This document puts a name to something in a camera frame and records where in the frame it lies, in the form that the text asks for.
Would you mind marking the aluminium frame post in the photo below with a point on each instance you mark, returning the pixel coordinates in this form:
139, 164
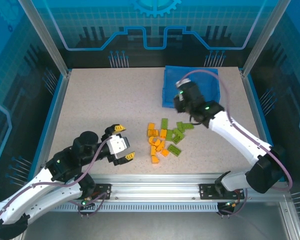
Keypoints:
262, 37
45, 37

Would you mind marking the blue silver side rail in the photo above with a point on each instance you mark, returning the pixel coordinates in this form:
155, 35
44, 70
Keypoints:
52, 120
260, 120

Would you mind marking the blue two-compartment bin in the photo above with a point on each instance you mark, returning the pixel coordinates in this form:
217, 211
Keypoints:
170, 82

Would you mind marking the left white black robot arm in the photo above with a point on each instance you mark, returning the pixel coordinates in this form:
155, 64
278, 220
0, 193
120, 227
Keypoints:
27, 200

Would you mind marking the small circuit board with LED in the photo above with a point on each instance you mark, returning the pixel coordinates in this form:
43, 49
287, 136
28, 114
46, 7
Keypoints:
230, 204
84, 203

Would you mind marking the green lego plate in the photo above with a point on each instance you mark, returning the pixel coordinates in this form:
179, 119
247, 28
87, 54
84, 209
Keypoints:
164, 123
169, 134

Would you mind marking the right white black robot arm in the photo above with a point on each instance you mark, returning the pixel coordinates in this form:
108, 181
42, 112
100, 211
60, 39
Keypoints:
240, 140

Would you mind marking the orange lego slope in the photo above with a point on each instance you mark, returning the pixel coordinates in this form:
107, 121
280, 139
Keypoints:
161, 146

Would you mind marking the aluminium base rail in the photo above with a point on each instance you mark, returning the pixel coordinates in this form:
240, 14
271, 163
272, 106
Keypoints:
152, 187

